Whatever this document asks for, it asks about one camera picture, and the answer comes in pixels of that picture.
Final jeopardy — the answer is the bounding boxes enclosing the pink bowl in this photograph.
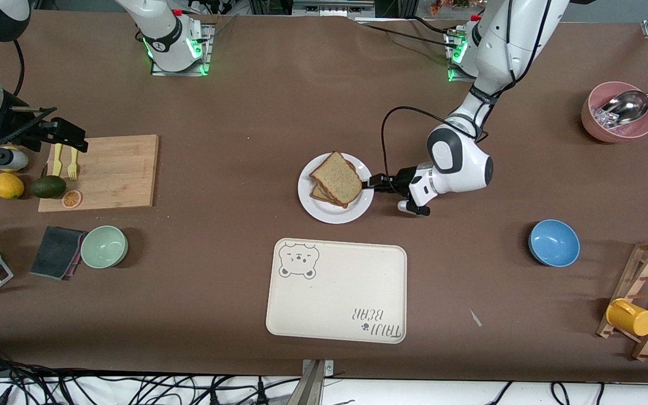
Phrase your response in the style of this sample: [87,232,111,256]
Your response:
[581,82,648,143]

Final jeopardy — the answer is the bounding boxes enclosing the yellow mug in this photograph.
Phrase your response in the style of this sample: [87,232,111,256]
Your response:
[606,298,648,337]

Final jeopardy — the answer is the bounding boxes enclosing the wooden cutting board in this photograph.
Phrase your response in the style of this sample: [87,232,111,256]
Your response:
[38,134,160,213]

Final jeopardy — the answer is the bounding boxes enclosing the black floor cable bundle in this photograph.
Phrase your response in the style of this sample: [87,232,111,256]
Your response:
[0,360,606,405]

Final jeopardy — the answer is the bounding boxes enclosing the folded dark grey cloth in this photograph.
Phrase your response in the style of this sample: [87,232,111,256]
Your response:
[29,226,87,281]

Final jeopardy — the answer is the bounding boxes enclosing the aluminium camera stand profile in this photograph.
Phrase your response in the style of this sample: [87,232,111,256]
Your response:
[299,359,336,405]

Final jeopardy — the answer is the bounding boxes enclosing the blue bowl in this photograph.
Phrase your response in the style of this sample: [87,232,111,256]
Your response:
[528,219,581,268]

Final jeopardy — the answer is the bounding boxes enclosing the bread sandwich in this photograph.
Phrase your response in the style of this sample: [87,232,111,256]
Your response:
[311,160,358,209]

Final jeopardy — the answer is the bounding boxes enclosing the mint green bowl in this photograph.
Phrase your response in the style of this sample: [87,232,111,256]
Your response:
[80,225,129,269]

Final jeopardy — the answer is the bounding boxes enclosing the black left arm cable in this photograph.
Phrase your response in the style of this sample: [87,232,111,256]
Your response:
[381,106,491,186]

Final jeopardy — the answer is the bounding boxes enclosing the clear ice cubes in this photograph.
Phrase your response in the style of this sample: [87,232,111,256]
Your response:
[594,107,620,131]

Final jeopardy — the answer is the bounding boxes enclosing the cream tray with bear print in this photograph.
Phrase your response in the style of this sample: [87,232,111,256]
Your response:
[265,238,408,344]

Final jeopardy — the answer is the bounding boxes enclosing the brown-crust bread slice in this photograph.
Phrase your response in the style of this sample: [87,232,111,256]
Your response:
[309,151,364,206]

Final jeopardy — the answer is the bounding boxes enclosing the green avocado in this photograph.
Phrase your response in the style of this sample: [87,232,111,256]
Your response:
[30,175,68,199]

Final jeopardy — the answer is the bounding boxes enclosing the black table cable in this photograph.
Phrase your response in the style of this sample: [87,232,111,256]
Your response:
[352,17,454,48]

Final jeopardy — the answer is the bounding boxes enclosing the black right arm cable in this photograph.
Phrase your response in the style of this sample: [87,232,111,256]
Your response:
[12,39,26,97]

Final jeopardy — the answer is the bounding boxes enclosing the metal scoop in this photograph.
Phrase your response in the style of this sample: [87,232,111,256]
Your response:
[601,76,648,127]

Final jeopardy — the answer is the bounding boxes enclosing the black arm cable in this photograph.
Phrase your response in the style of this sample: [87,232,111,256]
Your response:
[381,106,491,186]
[12,39,26,97]

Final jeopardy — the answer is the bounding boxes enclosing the white round plate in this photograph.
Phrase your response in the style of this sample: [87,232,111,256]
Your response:
[298,152,375,224]

